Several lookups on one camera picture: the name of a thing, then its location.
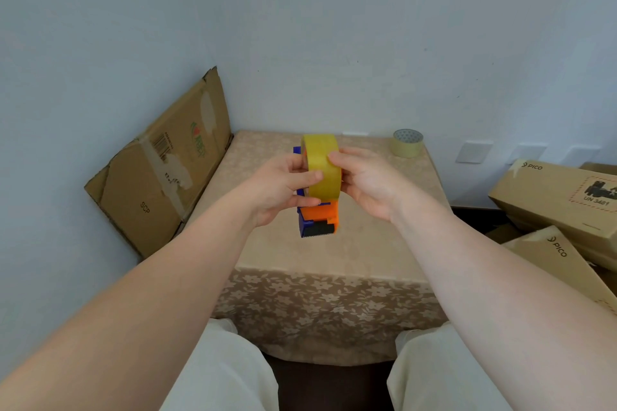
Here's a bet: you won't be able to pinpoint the person's right hand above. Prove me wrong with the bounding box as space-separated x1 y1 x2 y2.
328 146 411 225

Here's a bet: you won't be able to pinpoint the person's left hand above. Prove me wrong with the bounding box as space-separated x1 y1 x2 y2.
243 153 324 229

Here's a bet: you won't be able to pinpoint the yellow packing tape roll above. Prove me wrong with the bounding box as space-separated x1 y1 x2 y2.
302 134 343 202

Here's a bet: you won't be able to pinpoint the blue and orange tape dispenser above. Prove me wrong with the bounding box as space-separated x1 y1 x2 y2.
293 146 340 239

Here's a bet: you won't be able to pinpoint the person's left forearm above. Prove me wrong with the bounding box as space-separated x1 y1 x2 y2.
0 187 264 411

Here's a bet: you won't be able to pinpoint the person's right forearm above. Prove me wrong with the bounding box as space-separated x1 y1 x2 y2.
389 189 617 411

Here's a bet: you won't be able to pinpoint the clear tape roll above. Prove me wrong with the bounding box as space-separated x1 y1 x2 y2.
392 129 424 158

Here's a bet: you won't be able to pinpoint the beige floral tablecloth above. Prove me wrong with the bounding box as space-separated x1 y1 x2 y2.
181 130 454 367

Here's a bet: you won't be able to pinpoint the flattened brown cardboard box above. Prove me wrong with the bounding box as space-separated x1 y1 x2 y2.
84 66 234 259

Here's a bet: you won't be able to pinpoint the long cardboard box, red stamp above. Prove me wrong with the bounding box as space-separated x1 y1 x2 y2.
488 159 617 253

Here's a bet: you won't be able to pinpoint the person's cream trousers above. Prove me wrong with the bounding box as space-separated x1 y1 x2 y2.
159 318 514 411

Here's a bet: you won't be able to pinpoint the plain long cardboard box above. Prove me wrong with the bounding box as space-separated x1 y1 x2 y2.
501 225 617 316

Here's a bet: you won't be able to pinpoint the white wall socket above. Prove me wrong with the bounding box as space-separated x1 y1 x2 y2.
455 140 493 165
566 145 602 167
512 143 548 166

